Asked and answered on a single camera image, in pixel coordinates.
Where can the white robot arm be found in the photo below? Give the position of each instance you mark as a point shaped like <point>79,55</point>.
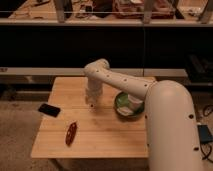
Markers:
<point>172,133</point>

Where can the long workbench shelf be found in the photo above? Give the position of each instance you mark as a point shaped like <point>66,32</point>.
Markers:
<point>131,13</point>

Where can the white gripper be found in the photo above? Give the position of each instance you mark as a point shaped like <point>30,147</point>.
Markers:
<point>93,90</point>

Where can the wooden table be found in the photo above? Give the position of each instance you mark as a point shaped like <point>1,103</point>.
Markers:
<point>100,134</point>

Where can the white cup in bowl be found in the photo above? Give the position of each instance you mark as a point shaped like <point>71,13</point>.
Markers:
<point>134,102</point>

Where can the red brown oblong object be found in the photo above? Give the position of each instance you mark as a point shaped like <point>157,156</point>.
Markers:
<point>71,132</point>

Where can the black smartphone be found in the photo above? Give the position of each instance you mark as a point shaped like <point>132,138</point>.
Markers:
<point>49,110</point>

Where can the black box on floor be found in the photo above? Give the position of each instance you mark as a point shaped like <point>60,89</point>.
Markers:
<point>205,135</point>

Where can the green bowl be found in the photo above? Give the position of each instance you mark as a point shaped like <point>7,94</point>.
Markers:
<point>122,107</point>

